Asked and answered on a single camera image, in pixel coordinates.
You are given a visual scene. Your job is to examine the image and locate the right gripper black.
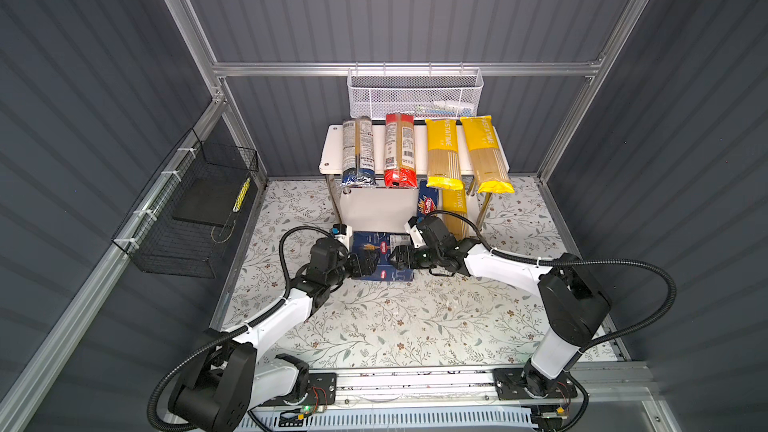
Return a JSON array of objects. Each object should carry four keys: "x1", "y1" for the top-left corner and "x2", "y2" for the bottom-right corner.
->
[{"x1": 385, "y1": 245, "x2": 440, "y2": 270}]

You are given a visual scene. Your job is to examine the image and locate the large blue Barilla box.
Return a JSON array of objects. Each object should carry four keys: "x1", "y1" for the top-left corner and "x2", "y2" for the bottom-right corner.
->
[{"x1": 351, "y1": 232, "x2": 414, "y2": 282}]

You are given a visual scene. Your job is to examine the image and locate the slim blue Barilla spaghetti box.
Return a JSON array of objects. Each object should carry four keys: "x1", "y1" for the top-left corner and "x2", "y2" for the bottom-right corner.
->
[{"x1": 417, "y1": 179, "x2": 440, "y2": 218}]

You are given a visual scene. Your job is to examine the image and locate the yellow Pastatime spaghetti bag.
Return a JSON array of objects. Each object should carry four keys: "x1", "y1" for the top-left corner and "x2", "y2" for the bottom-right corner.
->
[
  {"x1": 426, "y1": 119, "x2": 464, "y2": 191},
  {"x1": 461, "y1": 116, "x2": 515, "y2": 194}
]

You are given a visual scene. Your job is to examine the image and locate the red spaghetti bag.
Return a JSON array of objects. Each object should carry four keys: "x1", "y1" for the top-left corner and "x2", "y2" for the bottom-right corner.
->
[{"x1": 384, "y1": 113, "x2": 418, "y2": 188}]

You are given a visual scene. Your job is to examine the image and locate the dark blue spaghetti bag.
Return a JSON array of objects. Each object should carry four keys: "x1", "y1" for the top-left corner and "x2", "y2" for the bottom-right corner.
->
[{"x1": 342, "y1": 116, "x2": 376, "y2": 187}]

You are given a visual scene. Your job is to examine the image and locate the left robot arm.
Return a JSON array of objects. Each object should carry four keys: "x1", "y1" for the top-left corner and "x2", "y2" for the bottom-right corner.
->
[{"x1": 148, "y1": 237, "x2": 379, "y2": 431}]

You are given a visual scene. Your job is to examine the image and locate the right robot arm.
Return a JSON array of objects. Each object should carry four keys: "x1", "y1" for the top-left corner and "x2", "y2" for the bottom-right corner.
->
[{"x1": 388, "y1": 211, "x2": 610, "y2": 398}]

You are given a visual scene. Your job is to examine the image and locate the white two-tier shelf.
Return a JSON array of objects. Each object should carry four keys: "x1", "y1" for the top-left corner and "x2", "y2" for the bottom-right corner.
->
[{"x1": 319, "y1": 121, "x2": 492, "y2": 233}]

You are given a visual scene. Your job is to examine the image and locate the floral patterned table mat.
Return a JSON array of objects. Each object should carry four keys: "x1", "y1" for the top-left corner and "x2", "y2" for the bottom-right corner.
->
[{"x1": 213, "y1": 179, "x2": 548, "y2": 369}]

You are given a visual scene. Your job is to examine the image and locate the yellow marker in basket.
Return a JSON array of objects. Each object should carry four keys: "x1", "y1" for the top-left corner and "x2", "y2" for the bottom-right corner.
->
[{"x1": 232, "y1": 178, "x2": 251, "y2": 213}]

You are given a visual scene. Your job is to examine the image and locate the tubes in white basket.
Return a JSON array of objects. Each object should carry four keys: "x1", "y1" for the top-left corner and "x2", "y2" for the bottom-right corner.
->
[{"x1": 415, "y1": 100, "x2": 476, "y2": 118}]

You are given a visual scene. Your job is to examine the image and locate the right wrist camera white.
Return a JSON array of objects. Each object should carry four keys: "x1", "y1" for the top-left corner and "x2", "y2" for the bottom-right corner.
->
[{"x1": 405, "y1": 216, "x2": 425, "y2": 248}]

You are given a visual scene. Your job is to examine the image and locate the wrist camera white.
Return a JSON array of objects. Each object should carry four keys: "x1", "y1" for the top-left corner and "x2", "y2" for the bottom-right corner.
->
[
  {"x1": 405, "y1": 216, "x2": 425, "y2": 248},
  {"x1": 331, "y1": 223, "x2": 354, "y2": 251}
]

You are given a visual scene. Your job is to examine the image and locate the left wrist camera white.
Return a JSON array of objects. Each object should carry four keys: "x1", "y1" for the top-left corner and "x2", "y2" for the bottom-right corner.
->
[{"x1": 331, "y1": 223, "x2": 354, "y2": 251}]

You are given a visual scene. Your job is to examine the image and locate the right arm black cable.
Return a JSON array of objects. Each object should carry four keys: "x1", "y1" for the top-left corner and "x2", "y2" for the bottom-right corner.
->
[{"x1": 422, "y1": 210, "x2": 678, "y2": 352}]

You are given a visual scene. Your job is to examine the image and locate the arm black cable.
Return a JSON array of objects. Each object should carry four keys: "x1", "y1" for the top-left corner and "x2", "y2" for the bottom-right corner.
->
[
  {"x1": 146, "y1": 226, "x2": 337, "y2": 432},
  {"x1": 422, "y1": 210, "x2": 678, "y2": 352}
]

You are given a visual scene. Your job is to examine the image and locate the white wire mesh basket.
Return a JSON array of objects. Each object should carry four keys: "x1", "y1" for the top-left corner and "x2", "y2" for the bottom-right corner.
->
[{"x1": 346, "y1": 67, "x2": 484, "y2": 120}]

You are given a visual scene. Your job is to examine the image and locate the black wire basket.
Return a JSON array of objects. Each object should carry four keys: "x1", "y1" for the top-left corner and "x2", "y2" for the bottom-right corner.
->
[{"x1": 113, "y1": 131, "x2": 260, "y2": 279}]

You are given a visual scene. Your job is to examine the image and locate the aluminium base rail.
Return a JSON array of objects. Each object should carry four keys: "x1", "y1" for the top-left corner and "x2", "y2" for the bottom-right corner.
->
[{"x1": 257, "y1": 362, "x2": 655, "y2": 432}]

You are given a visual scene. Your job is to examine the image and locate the aluminium frame profile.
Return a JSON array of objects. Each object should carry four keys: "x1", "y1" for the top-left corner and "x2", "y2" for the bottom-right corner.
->
[{"x1": 0, "y1": 0, "x2": 679, "y2": 432}]

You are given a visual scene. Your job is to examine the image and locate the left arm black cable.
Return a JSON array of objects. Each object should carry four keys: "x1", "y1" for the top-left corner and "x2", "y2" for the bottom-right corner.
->
[{"x1": 146, "y1": 226, "x2": 337, "y2": 432}]

